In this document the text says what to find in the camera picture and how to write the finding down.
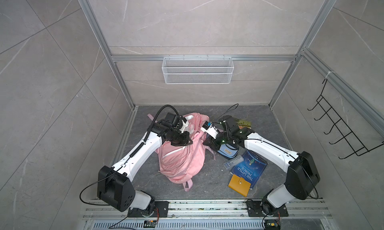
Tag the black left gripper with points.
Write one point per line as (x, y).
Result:
(185, 142)

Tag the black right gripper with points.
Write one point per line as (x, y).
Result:
(210, 140)

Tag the Animal Farm book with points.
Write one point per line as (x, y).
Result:
(243, 123)

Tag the light blue pencil case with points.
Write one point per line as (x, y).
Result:
(228, 151)

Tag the pink student backpack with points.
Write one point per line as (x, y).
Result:
(180, 164)

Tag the blue Little Prince book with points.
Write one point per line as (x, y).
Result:
(251, 168)

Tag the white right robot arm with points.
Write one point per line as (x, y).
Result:
(302, 175)

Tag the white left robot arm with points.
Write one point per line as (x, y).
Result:
(114, 184)

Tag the clear plastic ruler case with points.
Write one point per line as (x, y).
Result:
(233, 162)

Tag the yellow leather wallet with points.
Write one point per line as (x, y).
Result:
(239, 185)

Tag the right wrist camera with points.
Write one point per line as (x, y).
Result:
(209, 128)

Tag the white wire mesh basket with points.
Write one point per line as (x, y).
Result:
(197, 70)

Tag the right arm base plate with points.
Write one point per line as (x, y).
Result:
(258, 208)

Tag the aluminium mounting rail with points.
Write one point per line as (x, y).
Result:
(214, 209)

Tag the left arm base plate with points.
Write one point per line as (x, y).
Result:
(155, 209)

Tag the black wire hook rack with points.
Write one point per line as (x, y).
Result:
(340, 125)

